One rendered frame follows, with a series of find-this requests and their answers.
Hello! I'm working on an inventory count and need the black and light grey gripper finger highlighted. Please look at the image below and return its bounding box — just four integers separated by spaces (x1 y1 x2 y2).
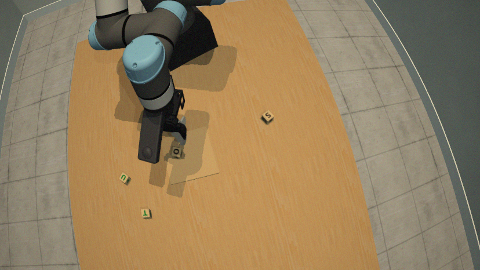
171 116 187 145

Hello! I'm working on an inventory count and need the beige letter block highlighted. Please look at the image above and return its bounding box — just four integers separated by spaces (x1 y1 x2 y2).
141 209 152 219
261 110 274 124
171 147 183 159
119 172 131 185

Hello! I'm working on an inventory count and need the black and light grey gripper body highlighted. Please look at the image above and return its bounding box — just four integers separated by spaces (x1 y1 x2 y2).
144 83 185 132

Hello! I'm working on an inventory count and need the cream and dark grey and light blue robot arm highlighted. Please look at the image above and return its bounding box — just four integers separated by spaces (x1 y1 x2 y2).
88 0 226 164

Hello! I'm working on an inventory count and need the tan square mat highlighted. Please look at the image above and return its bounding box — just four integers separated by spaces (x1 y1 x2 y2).
161 126 219 185

